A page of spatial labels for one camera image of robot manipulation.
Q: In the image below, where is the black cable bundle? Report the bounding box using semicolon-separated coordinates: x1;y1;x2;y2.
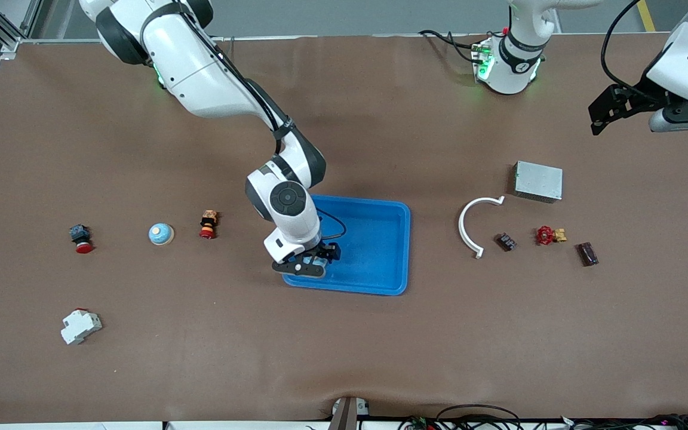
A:
523;413;688;430

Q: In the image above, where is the red black emergency stop button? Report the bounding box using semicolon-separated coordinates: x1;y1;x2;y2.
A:
69;224;94;254

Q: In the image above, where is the silver metal box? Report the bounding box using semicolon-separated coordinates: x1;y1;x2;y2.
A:
512;161;563;204

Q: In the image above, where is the brass valve red handwheel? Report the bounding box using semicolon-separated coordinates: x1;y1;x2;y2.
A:
536;225;567;246

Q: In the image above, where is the grey metal edge bracket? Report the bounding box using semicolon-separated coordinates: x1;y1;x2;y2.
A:
327;397;372;430

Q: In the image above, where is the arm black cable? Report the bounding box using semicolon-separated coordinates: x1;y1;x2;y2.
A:
192;0;348;241
601;0;649;99

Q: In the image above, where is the white half-ring pipe clamp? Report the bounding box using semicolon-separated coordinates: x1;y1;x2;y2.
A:
457;196;505;259

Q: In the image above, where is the looped black cable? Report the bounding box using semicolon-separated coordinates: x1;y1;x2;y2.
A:
435;404;524;430

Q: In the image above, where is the white circuit breaker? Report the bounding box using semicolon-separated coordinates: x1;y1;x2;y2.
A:
60;308;103;346

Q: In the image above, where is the brown table cover mat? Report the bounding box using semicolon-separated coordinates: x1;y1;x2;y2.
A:
0;33;688;423

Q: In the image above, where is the orange red push button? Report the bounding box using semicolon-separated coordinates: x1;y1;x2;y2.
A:
199;210;219;240

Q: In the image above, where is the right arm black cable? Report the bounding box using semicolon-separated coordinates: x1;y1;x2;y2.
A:
192;0;348;241

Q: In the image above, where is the blue plastic tray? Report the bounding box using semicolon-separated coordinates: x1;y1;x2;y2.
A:
282;194;411;296

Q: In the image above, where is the black base cable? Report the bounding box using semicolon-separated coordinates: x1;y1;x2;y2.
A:
419;29;482;62

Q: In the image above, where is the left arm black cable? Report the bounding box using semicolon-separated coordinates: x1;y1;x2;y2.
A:
601;0;649;99

